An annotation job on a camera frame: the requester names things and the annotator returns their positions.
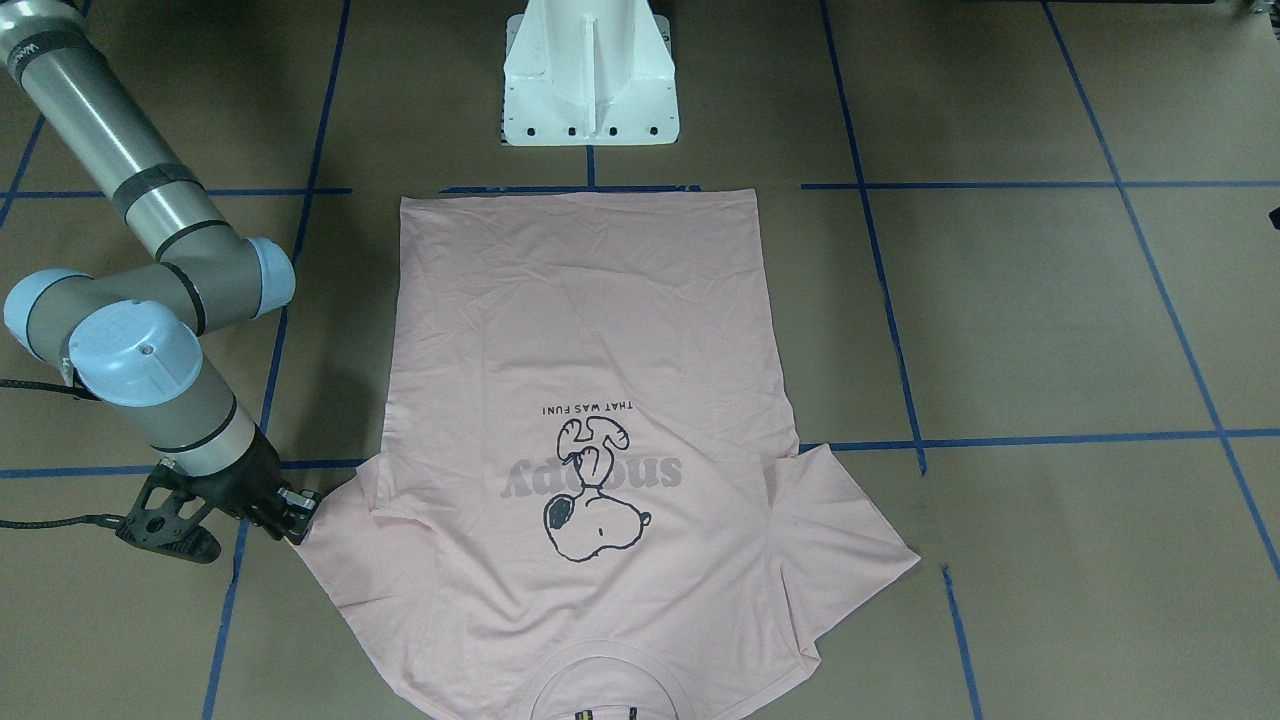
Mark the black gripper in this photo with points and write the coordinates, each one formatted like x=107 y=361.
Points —
x=246 y=482

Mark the pink Snoopy t-shirt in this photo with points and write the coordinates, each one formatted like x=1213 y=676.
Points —
x=589 y=501

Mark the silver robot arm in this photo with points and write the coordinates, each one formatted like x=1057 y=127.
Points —
x=132 y=340

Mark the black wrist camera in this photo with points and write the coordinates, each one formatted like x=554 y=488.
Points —
x=167 y=518

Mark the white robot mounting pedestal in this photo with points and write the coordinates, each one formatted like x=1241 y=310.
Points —
x=579 y=73

